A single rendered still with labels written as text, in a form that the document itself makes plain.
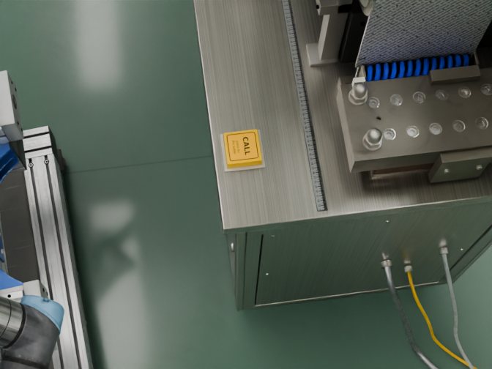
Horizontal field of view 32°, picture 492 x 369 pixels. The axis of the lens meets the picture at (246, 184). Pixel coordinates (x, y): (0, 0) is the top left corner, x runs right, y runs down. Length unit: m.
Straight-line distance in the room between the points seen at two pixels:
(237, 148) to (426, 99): 0.38
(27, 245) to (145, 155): 0.50
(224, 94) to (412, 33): 0.42
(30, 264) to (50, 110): 0.60
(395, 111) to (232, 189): 0.35
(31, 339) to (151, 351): 1.17
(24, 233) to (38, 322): 1.08
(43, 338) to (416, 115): 0.79
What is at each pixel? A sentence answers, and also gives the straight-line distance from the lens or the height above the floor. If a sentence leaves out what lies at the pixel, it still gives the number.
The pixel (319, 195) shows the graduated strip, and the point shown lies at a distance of 1.72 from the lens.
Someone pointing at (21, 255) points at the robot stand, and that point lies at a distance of 2.46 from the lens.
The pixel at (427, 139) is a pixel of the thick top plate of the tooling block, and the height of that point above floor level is 1.03.
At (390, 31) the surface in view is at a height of 1.15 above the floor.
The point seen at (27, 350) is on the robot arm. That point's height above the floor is 1.15.
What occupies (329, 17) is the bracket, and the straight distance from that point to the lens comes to 1.68.
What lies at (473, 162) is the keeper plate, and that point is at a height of 1.00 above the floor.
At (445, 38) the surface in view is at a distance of 1.68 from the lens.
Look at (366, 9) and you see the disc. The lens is 1.54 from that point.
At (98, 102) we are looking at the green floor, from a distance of 2.82.
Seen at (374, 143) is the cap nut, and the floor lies 1.05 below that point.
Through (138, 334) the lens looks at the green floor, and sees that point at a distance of 2.57.
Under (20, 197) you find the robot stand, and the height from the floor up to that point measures 0.21.
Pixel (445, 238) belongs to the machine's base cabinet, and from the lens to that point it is 2.05.
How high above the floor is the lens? 2.51
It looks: 70 degrees down
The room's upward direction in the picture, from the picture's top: 2 degrees clockwise
